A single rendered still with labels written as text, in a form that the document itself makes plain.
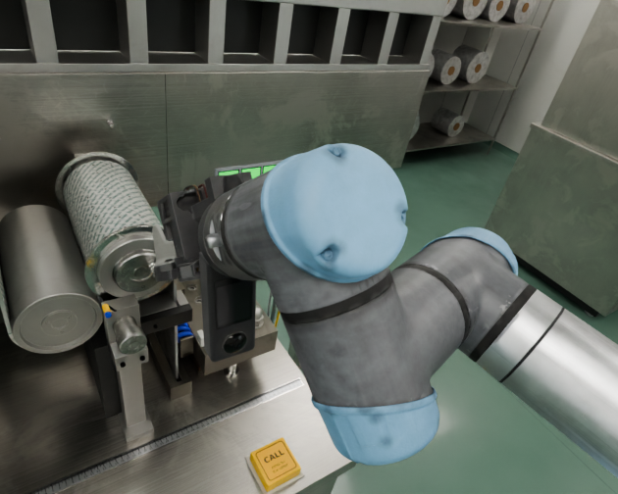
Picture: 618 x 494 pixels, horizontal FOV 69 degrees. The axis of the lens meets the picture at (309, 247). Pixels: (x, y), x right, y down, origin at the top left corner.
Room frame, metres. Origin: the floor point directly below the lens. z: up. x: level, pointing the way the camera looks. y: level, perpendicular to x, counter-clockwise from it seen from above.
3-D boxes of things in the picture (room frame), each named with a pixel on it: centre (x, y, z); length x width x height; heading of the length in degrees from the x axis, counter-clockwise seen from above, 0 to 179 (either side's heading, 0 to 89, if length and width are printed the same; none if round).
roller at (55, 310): (0.54, 0.42, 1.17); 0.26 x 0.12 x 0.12; 39
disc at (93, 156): (0.71, 0.41, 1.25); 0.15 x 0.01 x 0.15; 129
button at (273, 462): (0.44, -0.02, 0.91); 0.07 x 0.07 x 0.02; 39
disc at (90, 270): (0.52, 0.26, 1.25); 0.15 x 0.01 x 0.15; 129
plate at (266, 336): (0.76, 0.22, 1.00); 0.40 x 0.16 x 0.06; 39
